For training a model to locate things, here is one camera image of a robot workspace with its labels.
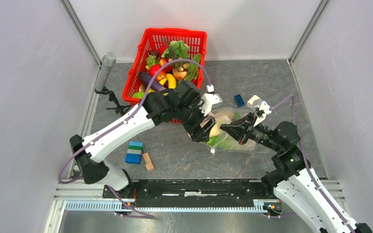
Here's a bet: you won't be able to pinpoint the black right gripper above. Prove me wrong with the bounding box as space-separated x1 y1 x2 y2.
220 111 282 151

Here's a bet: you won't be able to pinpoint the purple eggplant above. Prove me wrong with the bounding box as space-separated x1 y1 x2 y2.
138 71 166 91

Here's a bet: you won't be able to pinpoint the white radish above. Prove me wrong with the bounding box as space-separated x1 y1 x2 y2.
200 107 236 138

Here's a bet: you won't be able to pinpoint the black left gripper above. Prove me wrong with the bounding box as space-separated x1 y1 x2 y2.
175 97 217 143

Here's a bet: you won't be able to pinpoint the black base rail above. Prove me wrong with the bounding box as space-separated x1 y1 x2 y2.
117 179 276 208

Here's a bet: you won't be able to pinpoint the brown mushroom bunch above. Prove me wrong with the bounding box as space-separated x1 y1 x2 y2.
171 61 189 81

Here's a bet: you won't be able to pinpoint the grey microphone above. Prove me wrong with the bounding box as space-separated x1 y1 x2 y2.
95 52 117 93

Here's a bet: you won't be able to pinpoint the green apple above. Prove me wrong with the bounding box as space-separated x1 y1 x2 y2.
132 91 145 99

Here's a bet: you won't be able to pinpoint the red plastic basket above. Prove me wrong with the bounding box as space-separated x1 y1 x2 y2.
122 28 207 106

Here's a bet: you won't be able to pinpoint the yellow banana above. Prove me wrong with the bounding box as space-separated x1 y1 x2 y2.
159 73 177 89

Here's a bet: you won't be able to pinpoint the blue green stacked blocks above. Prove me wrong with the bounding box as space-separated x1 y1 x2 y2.
125 141 145 165

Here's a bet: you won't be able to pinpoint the green romaine lettuce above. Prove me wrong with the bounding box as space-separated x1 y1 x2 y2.
205 108 256 154

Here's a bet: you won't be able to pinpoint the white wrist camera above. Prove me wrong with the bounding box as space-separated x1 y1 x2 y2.
254 100 271 126
199 84 223 116

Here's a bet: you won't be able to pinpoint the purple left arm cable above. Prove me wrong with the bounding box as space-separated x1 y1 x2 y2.
57 58 214 221

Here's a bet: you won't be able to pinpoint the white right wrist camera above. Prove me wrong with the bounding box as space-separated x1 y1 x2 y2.
254 100 271 126

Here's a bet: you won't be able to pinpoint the clear zip top bag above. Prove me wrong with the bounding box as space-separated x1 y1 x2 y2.
200 107 256 155

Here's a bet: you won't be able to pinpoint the green grapes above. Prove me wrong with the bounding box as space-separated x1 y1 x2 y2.
146 55 158 70

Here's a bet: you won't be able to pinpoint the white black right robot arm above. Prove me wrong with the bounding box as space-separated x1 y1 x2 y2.
220 113 372 233

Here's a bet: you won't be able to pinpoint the small wooden block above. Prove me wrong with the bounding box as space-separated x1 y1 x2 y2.
145 162 155 172
142 153 152 164

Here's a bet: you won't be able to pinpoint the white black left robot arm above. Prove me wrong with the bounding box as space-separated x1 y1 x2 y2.
70 81 222 198

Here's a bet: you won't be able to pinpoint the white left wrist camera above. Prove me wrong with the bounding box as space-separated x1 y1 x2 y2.
199 84 223 116

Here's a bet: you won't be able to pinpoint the green leafy vegetable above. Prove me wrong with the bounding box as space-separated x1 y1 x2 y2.
163 38 189 60

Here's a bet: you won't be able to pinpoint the white blue toy block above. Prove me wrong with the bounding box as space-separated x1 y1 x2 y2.
246 95 262 108

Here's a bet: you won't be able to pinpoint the dark blue toy block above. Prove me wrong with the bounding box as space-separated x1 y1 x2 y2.
234 95 245 107

